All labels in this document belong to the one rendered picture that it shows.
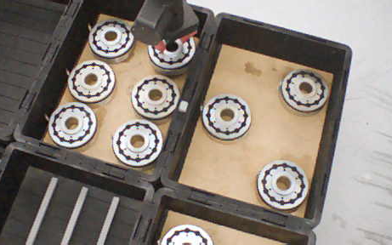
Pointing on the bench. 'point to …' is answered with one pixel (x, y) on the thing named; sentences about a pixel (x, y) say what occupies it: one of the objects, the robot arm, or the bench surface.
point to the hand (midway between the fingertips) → (171, 44)
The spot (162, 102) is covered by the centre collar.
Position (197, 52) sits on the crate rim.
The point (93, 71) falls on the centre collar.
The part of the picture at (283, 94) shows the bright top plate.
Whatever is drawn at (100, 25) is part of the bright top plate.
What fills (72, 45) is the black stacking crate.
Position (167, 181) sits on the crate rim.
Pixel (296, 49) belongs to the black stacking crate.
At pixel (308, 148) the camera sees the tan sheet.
